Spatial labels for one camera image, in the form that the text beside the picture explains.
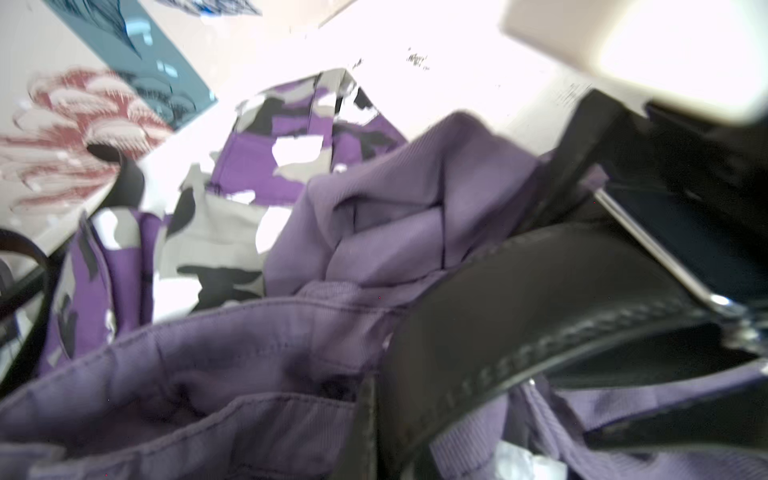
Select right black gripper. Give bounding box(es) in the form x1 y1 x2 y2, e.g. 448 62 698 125
527 90 767 238

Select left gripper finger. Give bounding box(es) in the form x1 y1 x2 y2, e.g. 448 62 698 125
329 374 378 480

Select plain purple garment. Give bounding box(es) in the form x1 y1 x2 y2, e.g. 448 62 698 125
0 110 768 480

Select purple camouflage trousers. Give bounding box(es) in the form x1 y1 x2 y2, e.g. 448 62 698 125
37 69 404 375

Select black leather belt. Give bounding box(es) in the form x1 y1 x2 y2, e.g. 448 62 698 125
87 144 145 210

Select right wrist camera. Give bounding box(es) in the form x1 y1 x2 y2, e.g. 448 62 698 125
500 0 767 125

